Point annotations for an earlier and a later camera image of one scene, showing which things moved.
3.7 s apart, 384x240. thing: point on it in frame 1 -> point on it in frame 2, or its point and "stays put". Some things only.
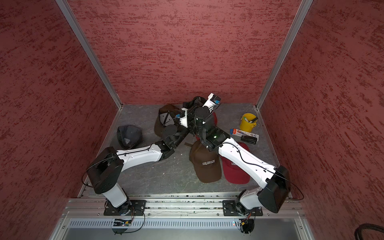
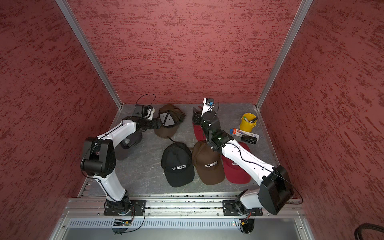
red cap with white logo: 233,173 stays put
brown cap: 206,163 stays put
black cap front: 189,104 -> 177,163
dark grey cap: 129,136 stays put
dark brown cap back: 168,115 stays put
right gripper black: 197,104 -> 197,117
